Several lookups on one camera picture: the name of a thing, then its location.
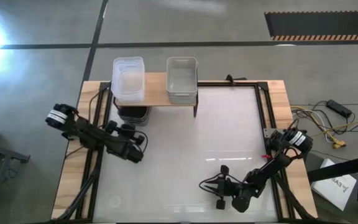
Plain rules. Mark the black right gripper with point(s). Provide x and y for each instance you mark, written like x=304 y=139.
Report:
x=228 y=188

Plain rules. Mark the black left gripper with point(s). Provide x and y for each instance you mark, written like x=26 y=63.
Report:
x=110 y=127

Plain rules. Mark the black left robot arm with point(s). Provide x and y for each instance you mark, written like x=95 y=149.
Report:
x=85 y=137

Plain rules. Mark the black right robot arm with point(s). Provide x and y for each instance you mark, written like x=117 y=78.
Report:
x=269 y=169

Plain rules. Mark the wooden shelf with black legs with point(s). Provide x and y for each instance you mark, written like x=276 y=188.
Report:
x=155 y=90

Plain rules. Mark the small red tag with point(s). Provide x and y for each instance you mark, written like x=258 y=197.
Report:
x=265 y=156

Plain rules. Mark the white printed paper sheet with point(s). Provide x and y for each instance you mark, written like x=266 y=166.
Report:
x=331 y=189

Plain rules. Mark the black diagonal beam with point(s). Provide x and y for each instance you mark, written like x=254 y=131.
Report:
x=337 y=169

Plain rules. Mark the yellow connector plug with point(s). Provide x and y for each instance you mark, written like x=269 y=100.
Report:
x=339 y=144

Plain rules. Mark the black power adapter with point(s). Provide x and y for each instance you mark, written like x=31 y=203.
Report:
x=339 y=108

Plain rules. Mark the black hazard-striped floor mat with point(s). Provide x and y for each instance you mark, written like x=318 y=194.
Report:
x=322 y=25

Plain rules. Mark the black aluminium table frame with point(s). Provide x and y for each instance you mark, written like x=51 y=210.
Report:
x=92 y=199

